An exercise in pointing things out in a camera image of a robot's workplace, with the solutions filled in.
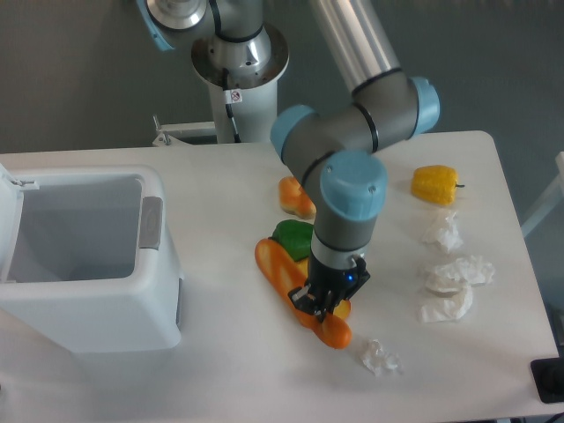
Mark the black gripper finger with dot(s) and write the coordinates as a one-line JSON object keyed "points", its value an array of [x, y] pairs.
{"points": [[325, 302], [303, 300]]}

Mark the yellow bell pepper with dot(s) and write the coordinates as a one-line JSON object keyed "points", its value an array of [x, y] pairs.
{"points": [[436, 184]]}

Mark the upper crumpled white tissue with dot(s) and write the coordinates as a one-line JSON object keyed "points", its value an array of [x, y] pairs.
{"points": [[443, 232]]}

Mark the yellow toast bread slice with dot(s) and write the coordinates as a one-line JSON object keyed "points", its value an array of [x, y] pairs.
{"points": [[343, 309]]}

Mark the middle crumpled white tissue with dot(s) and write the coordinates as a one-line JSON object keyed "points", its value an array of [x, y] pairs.
{"points": [[449, 287]]}

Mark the round knotted bread roll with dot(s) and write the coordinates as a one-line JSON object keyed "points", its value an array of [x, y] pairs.
{"points": [[294, 200]]}

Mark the white frame at right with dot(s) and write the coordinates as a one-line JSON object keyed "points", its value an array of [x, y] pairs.
{"points": [[551, 196]]}

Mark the long orange baguette bread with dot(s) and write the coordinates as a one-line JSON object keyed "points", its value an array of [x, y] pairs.
{"points": [[282, 273]]}

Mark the black device at edge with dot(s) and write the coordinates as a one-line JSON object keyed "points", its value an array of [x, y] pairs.
{"points": [[548, 378]]}

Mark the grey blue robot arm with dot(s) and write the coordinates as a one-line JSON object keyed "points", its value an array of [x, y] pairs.
{"points": [[333, 157]]}

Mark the white open trash bin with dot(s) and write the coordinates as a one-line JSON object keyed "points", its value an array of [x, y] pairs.
{"points": [[87, 259]]}

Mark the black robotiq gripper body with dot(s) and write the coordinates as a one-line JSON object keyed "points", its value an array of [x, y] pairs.
{"points": [[327, 287]]}

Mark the small crumpled white tissue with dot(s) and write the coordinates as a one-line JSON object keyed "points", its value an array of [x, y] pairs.
{"points": [[375, 358]]}

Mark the green bell pepper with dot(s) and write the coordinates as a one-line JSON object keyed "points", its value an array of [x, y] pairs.
{"points": [[295, 238]]}

